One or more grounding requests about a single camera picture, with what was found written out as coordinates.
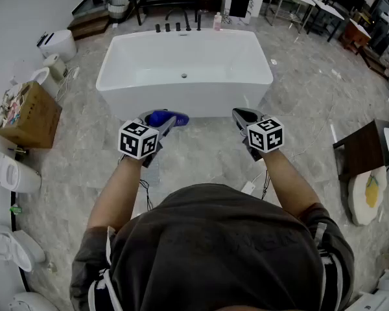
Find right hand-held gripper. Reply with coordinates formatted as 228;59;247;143
231;107;285;162

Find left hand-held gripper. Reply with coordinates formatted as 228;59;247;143
117;109;178;168

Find dark blue round object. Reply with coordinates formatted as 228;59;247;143
148;108;190;128

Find white bathtub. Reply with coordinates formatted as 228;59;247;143
95;27;275;122

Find person's right forearm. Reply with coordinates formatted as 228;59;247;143
260;148;322;220

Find person's left forearm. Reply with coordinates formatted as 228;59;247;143
86;154;144;233

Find white power strip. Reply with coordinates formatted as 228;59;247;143
240;180;257;195

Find small beige appliance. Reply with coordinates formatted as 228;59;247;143
42;53;67;82

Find brown wooden step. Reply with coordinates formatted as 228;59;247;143
67;9;111;41

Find white toilet bowl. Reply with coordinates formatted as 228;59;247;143
30;67;60;98

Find dark wooden stool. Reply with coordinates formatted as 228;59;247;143
332;119;389;183

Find white ribbed basket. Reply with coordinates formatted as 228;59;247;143
107;0;131;21

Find brown cardboard box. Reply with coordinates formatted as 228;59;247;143
0;80;63;150

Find white rounded appliance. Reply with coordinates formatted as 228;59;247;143
37;29;78;63

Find person's dark grey shirt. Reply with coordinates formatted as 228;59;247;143
69;183;356;311

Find brown wooden cabinet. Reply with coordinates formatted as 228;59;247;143
341;19;373;52

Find round mat with lemon print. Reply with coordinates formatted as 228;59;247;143
347;166;389;227

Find white toilet with closed lid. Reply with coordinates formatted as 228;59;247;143
0;146;42;194

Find white toilet with open lid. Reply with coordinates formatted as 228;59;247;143
0;224;47;273

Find white boxed fixtures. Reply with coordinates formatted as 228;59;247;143
352;268;389;311

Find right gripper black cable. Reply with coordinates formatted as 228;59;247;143
260;169;272;201

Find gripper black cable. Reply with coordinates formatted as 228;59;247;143
138;178;155;212
260;169;272;201

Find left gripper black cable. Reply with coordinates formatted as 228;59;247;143
138;178;155;212

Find thin white cable with plug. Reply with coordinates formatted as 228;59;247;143
54;65;81;102

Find black and white harness strap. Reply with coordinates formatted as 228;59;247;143
313;221;345;311
86;268;124;311

